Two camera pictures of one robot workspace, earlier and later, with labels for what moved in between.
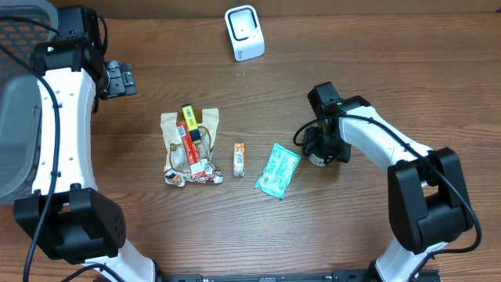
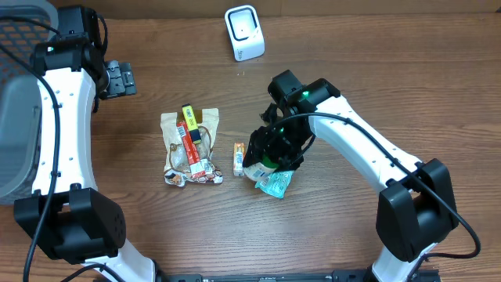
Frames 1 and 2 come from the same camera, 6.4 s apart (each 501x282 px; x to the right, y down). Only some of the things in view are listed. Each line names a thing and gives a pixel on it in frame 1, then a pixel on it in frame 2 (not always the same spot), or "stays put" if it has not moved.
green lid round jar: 315,159 -> 258,171
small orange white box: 239,160 stays put
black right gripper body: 327,145 -> 286,142
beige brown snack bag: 178,171 stays put
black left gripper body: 120,82 stays put
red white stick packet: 196,165 stays put
